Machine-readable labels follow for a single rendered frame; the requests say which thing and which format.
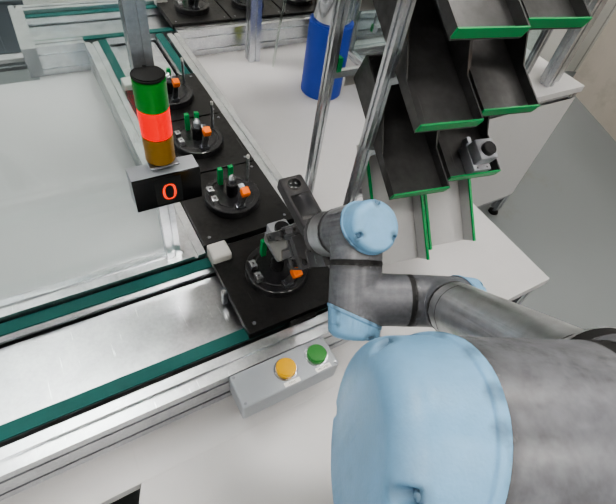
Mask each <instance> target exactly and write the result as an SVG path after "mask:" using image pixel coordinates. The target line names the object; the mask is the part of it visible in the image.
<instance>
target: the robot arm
mask: <svg viewBox="0 0 616 504"><path fill-rule="evenodd" d="M277 189H278V191H279V193H280V194H281V196H282V198H283V200H284V202H285V204H286V206H287V208H288V210H289V211H290V213H291V215H292V217H293V219H294V221H295V223H294V224H291V225H288V226H285V227H282V228H281V230H278V231H274V232H270V233H267V234H266V236H265V241H266V242H267V243H269V245H270V247H271V249H272V251H273V254H274V256H275V258H276V260H277V261H279V262H280V261H282V251H283V249H286V248H287V246H288V245H289V248H290V249H289V250H290V253H291V256H292V258H288V262H289V265H290V268H291V270H304V269H306V268H308V269H310V268H312V267H326V266H329V265H330V272H329V298H328V302H327V306H328V330H329V332H330V334H331V335H333V336H334V337H335V338H338V339H343V340H352V341H369V342H367V343H366V344H364V345H363V346H362V347H361V348H360V349H359V350H358V351H357V352H356V353H355V354H354V356H353V357H352V359H351V360H350V362H349V364H348V366H347V368H346V370H345V372H344V375H343V378H342V381H341V384H340V387H339V391H338V395H337V400H336V405H337V413H336V416H335V417H334V418H333V426H332V438H331V483H332V494H333V502H334V504H616V328H612V327H595V328H589V329H586V330H584V329H581V328H579V327H576V326H573V325H571V324H568V323H566V322H563V321H561V320H558V319H555V318H553V317H550V316H548V315H545V314H543V313H540V312H538V311H535V310H532V309H530V308H527V307H525V306H522V305H520V304H517V303H515V302H512V301H509V300H507V299H504V298H502V297H499V296H497V295H494V294H492V293H489V292H487V290H486V288H485V287H484V286H483V283H482V282H481V281H480V280H478V279H476V278H472V277H464V276H461V275H451V276H436V275H413V274H387V273H382V267H383V266H382V265H383V262H382V259H383V252H385V251H386V250H388V249H389V248H390V247H391V246H392V245H393V244H394V241H395V239H396V237H397V234H398V222H397V218H396V216H395V214H394V212H393V211H392V209H391V208H390V207H389V206H388V205H387V204H385V203H384V202H382V201H379V200H376V199H370V200H364V201H353V202H350V203H348V204H347V205H343V206H340V207H336V208H333V209H329V210H325V211H322V210H321V209H320V207H319V205H318V203H317V202H316V200H315V198H314V196H313V194H312V193H311V191H310V189H309V187H308V186H307V184H306V182H305V180H304V178H303V177H302V175H300V174H298V175H294V176H290V177H286V178H282V179H279V180H278V185H277ZM280 239H281V240H280ZM287 241H288V243H287ZM292 260H293V262H294V265H295V267H298V268H294V265H293V262H292ZM382 326H396V327H430V328H434V329H435V330H436V331H424V332H418V333H414V334H411V335H389V336H382V337H380V331H381V330H382Z"/></svg>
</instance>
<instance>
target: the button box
mask: <svg viewBox="0 0 616 504"><path fill-rule="evenodd" d="M314 344H319V345H321V346H323V347H324V348H325V349H326V352H327V356H326V359H325V361H324V362H323V363H321V364H313V363H311V362H310V361H309V360H308V358H307V350H308V348H309V347H310V346H311V345H314ZM282 358H290V359H292V360H293V361H294V362H295V364H296V372H295V374H294V376H292V377H291V378H288V379H284V378H281V377H279V376H278V375H277V373H276V364H277V362H278V361H279V360H280V359H282ZM337 366H338V361H337V359H336V358H335V356H334V354H333V353H332V351H331V349H330V348H329V346H328V344H327V343H326V341H325V340H324V338H323V337H322V336H321V337H318V338H316V339H314V340H311V341H309V342H307V343H305V344H302V345H300V346H298V347H296V348H293V349H291V350H289V351H286V352H284V353H282V354H280V355H277V356H275V357H273V358H271V359H268V360H266V361H264V362H262V363H259V364H257V365H255V366H252V367H250V368H248V369H246V370H243V371H241V372H239V373H237V374H234V375H232V376H230V378H229V387H230V391H231V394H232V396H233V398H234V400H235V403H236V405H237V407H238V409H239V412H240V414H241V416H242V418H243V419H245V418H247V417H249V416H251V415H253V414H255V413H257V412H259V411H261V410H263V409H266V408H268V407H270V406H272V405H274V404H276V403H278V402H280V401H282V400H284V399H286V398H288V397H290V396H292V395H294V394H296V393H298V392H300V391H302V390H304V389H307V388H309V387H311V386H313V385H315V384H317V383H319V382H321V381H323V380H325V379H327V378H329V377H331V376H333V375H334V373H335V371H336V368H337Z"/></svg>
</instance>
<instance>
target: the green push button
mask: <svg viewBox="0 0 616 504"><path fill-rule="evenodd" d="M326 356H327V352H326V349H325V348H324V347H323V346H321V345H319V344H314V345H311V346H310V347H309V348H308V350H307V358H308V360H309V361H310V362H311V363H313V364H321V363H323V362H324V361H325V359H326Z"/></svg>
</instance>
